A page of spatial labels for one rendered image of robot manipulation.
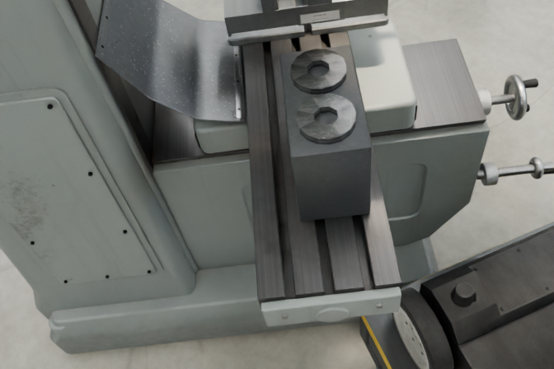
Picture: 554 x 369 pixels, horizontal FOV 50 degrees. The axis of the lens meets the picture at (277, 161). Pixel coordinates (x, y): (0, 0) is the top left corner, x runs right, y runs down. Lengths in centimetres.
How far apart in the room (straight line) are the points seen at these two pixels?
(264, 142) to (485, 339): 62
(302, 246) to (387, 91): 49
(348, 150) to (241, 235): 85
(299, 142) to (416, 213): 86
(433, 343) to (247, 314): 68
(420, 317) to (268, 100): 55
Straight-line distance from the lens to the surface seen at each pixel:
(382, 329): 152
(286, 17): 130
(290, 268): 101
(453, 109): 145
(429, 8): 285
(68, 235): 157
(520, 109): 159
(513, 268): 141
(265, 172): 109
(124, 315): 187
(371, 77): 138
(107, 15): 125
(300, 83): 95
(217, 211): 157
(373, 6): 132
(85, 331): 195
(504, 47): 271
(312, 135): 88
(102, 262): 167
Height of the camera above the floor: 182
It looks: 53 degrees down
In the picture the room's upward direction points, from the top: 11 degrees counter-clockwise
